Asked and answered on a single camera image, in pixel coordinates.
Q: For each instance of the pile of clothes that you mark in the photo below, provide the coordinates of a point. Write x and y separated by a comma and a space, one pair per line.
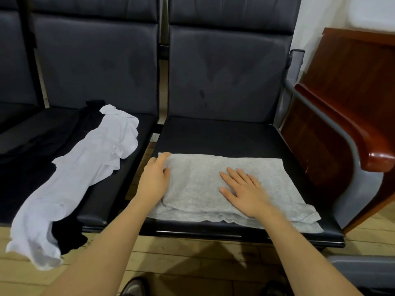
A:
80, 169

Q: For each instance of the white plastic tray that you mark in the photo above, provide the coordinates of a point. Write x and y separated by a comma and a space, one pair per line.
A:
373, 14

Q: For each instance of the black leather bench seat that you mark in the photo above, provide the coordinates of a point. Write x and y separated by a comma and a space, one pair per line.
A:
228, 70
92, 58
15, 58

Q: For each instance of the person's right forearm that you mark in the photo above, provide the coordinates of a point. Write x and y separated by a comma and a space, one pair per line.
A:
305, 259

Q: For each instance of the person's right hand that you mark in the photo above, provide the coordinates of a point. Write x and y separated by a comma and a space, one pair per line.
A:
245, 194

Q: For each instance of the person's black shoe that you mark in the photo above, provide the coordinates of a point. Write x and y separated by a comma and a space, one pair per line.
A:
276, 289
137, 286

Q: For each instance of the brown wooden bench armrest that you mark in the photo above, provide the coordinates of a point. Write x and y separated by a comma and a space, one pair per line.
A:
358, 129

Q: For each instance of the person's left forearm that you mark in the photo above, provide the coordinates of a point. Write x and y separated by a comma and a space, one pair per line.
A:
102, 255

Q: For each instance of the person's left hand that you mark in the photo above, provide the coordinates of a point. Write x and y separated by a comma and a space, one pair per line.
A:
154, 180

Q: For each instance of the brown wooden desk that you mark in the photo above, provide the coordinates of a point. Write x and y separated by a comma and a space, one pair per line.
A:
352, 77

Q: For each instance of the grey t-shirt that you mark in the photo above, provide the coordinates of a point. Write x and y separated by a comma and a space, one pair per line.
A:
197, 181

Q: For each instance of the grey plastic storage bin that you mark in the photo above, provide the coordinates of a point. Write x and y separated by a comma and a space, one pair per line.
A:
364, 268

